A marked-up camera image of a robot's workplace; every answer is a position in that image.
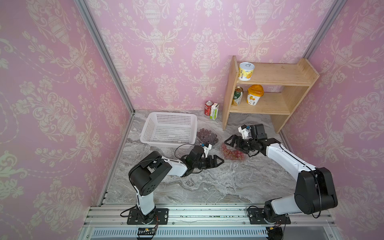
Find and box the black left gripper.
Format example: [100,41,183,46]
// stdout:
[192,154,225,170]

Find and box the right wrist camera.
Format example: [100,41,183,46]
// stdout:
[238,124,268,141]

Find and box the dark red grape bunch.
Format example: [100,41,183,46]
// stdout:
[197,129,212,143]

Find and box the white perforated plastic basket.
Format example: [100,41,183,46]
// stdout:
[140,112,198,148]

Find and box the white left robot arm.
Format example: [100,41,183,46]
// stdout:
[129,146,225,224]

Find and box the black grape bunch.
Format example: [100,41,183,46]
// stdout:
[207,132,219,146]

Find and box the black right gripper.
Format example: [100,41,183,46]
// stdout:
[225,135,258,153]

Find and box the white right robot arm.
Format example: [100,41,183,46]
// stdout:
[225,135,338,223]

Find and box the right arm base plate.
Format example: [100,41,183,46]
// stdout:
[246,206,291,226]

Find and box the wooden shelf unit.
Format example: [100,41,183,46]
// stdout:
[222,56,320,134]

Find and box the aluminium rail frame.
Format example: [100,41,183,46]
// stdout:
[79,204,343,240]

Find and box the red soda can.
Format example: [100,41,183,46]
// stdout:
[204,101,214,116]

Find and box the green white carton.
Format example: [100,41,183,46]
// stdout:
[210,103,220,120]

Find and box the yellow lidded cup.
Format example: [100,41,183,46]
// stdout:
[247,85,264,106]

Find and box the yellow can white lid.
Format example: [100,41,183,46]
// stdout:
[238,62,255,82]

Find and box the green drink can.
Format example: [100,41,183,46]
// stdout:
[232,86,243,106]

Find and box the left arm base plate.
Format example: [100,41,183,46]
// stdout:
[127,207,169,225]

